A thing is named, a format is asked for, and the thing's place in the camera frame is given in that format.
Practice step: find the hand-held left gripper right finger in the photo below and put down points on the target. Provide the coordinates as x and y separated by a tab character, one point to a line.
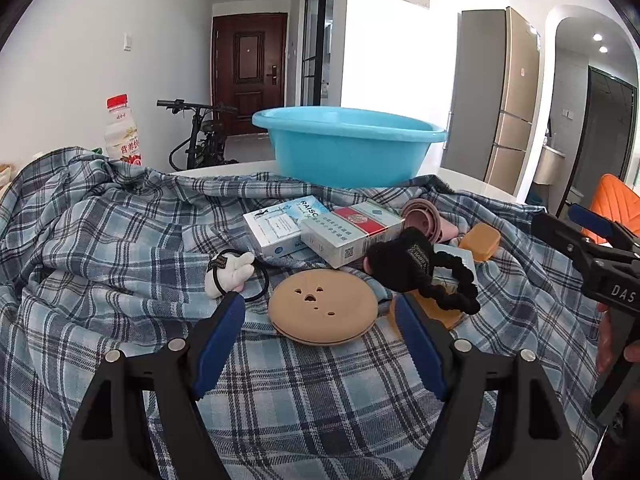
420	350

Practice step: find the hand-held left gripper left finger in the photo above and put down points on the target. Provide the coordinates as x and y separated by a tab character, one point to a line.
220	340

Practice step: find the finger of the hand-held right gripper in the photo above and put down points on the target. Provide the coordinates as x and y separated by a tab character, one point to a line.
592	219
560	237

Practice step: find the tan round lid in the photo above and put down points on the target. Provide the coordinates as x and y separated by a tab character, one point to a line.
320	310

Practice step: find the blue plastic basin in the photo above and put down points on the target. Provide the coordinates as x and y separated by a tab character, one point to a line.
345	155

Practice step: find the white round desktop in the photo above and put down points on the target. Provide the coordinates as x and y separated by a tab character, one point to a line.
480	185

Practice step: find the person's right hand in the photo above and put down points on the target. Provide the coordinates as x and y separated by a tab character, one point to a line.
610	335

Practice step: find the orange chair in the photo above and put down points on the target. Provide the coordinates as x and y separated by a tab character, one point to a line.
615	200

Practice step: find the brown flat card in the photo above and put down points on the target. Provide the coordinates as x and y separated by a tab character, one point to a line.
445	317

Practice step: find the amber soap bar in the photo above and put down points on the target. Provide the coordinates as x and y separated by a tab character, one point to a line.
480	242

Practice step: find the black plush scrunchie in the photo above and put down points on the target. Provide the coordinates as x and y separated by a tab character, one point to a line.
400	265

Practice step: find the dark interior door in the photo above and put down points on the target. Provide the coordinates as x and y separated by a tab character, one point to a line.
605	125

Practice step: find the light blue packet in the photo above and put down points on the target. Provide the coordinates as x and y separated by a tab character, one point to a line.
452	255

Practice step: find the white and blue box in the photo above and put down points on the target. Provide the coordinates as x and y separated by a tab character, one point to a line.
277	227

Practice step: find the pink folding cup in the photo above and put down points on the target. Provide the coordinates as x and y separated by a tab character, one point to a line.
425	217

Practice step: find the red and white box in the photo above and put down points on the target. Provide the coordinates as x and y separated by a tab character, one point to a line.
345	237

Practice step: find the blue plaid cloth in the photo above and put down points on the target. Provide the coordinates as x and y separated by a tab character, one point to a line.
125	240

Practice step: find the grey and beige fridge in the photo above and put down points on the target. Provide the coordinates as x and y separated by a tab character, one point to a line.
480	100

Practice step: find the black electric bicycle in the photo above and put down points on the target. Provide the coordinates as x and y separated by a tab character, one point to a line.
200	145

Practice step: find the red cap drink bottle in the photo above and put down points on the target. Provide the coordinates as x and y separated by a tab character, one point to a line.
122	140

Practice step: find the green yellow package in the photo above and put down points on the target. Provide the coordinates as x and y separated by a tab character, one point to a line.
97	151

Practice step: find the dark brown door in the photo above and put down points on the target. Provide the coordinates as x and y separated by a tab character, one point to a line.
250	70

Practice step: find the black frame glass partition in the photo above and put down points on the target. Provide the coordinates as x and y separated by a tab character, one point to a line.
312	50

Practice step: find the white wall switch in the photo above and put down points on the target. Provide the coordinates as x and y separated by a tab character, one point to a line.
128	41

